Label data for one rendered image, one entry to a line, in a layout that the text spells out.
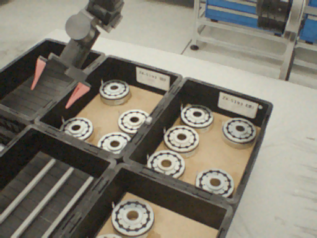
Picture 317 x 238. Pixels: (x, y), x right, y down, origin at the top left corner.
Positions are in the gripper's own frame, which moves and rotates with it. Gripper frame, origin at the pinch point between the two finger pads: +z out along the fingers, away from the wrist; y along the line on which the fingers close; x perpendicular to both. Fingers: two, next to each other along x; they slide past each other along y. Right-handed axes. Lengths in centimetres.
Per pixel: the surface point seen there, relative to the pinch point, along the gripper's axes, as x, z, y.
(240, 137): -3, -15, 52
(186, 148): -1.4, -4.9, 39.3
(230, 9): 157, -108, 101
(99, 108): 26.0, -0.3, 18.5
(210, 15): 172, -98, 95
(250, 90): 35, -37, 73
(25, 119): 14.0, 11.5, -1.9
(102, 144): 7.5, 6.4, 20.1
